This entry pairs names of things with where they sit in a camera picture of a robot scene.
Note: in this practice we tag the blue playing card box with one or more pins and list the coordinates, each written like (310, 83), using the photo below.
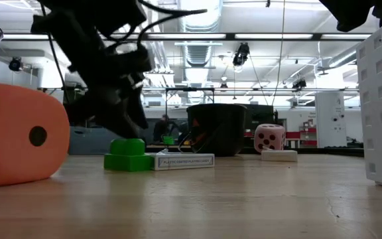
(184, 161)

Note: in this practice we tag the small green toy block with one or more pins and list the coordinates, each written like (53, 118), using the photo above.
(128, 157)

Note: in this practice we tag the black aluminium table frame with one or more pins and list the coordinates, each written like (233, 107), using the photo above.
(327, 151)

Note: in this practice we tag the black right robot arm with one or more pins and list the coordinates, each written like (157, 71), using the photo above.
(353, 13)

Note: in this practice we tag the pink plush die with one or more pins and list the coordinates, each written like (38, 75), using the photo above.
(270, 137)

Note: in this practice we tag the white pillar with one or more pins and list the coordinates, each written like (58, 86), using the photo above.
(330, 119)

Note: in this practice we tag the black jack-o-lantern bucket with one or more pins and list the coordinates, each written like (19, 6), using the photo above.
(217, 129)

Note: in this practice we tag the black overhead beam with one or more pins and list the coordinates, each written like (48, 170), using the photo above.
(230, 36)

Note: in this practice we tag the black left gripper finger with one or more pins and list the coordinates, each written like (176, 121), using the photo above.
(118, 116)
(139, 103)

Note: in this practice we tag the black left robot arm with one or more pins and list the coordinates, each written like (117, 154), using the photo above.
(78, 20)

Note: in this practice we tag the red shelf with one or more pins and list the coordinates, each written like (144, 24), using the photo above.
(302, 136)

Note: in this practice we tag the green bin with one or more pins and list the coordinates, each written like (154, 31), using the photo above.
(168, 140)

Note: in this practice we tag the orange foam die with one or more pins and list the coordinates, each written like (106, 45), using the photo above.
(12, 139)

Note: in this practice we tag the person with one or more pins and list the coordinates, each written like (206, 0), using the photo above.
(161, 127)

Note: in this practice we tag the silver ventilation duct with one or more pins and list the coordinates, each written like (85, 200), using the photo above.
(199, 26)

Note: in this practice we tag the black hanging camera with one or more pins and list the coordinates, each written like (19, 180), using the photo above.
(241, 54)

